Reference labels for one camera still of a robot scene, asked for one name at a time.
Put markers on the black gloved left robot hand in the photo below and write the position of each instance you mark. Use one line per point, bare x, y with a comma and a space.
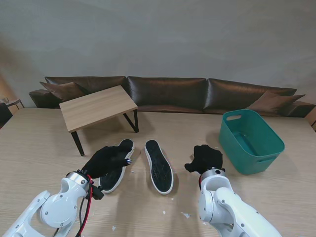
106, 160

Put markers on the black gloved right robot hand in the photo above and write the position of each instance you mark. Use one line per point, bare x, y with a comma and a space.
207, 158

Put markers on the yellow canvas sneaker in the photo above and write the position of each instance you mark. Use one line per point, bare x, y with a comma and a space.
111, 181
159, 168

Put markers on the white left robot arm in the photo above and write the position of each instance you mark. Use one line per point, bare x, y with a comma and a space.
54, 207

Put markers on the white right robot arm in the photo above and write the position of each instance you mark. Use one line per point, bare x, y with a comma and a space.
229, 207

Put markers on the green plastic basin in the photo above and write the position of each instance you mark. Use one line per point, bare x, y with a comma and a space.
247, 140

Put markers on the small wooden bench black legs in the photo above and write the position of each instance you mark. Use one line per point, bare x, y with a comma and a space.
98, 108

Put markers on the brown leather sofa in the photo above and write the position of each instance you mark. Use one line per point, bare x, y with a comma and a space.
168, 91

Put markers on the brown sofa cushion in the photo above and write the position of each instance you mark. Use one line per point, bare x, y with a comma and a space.
59, 90
274, 102

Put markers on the small wooden side table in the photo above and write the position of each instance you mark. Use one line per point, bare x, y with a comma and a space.
14, 101

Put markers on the dark chair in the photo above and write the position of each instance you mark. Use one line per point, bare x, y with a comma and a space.
4, 114

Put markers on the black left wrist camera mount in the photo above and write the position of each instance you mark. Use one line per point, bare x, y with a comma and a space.
96, 193

